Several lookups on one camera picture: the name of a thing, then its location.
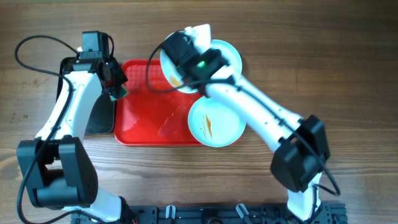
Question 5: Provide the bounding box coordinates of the green yellow sponge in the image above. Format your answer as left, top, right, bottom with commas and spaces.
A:
109, 84, 129, 101

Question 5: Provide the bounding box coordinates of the light blue plate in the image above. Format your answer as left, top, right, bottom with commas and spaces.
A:
160, 30, 201, 88
210, 39, 243, 75
188, 96, 246, 147

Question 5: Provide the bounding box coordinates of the light blue plate top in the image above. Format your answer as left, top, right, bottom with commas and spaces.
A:
210, 39, 243, 75

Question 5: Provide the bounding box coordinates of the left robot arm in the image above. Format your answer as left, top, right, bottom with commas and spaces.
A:
16, 31, 134, 223

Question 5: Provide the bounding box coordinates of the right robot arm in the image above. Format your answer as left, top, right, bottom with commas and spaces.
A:
159, 31, 330, 221

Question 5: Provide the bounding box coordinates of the red plastic tray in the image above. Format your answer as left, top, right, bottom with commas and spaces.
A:
114, 59, 203, 146

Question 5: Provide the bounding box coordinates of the black rectangular basin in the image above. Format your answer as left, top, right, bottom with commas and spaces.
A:
55, 56, 116, 136

